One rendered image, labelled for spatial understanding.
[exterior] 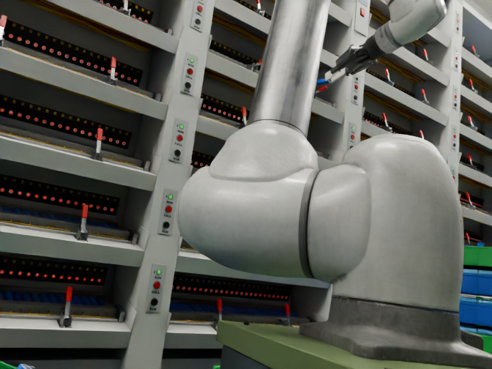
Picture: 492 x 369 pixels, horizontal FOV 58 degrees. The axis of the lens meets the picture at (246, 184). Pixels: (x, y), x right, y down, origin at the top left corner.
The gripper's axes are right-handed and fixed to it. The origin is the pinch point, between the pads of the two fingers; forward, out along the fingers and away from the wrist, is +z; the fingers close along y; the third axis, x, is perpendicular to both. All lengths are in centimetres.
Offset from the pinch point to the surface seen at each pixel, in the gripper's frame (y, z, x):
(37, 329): 82, 26, 87
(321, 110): 0.9, 7.6, 11.7
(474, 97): -105, -3, -28
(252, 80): 31.9, 7.6, 11.2
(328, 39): -10.8, 9.7, -27.9
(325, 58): 1.1, 2.7, -8.0
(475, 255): -21, -25, 69
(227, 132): 39, 12, 30
